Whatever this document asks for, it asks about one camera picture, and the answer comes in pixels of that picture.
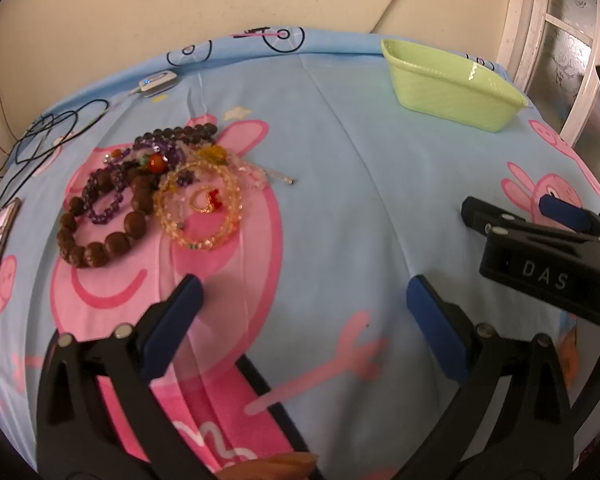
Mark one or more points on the green plastic basin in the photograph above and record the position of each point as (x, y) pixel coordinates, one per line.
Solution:
(445, 90)

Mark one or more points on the blue cartoon printed bed sheet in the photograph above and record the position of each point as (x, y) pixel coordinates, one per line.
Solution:
(340, 200)

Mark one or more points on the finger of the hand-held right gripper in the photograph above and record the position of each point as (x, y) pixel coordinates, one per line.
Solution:
(485, 212)
(562, 210)

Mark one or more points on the white small electronic device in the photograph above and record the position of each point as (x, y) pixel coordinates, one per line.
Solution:
(157, 82)

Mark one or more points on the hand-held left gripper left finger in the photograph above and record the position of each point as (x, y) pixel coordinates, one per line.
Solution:
(172, 325)

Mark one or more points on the orange patterned object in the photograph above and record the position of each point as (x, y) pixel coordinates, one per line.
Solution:
(571, 355)

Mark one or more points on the white window frame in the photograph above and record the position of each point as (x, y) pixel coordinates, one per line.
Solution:
(530, 15)

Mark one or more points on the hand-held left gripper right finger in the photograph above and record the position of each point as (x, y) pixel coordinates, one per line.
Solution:
(437, 330)

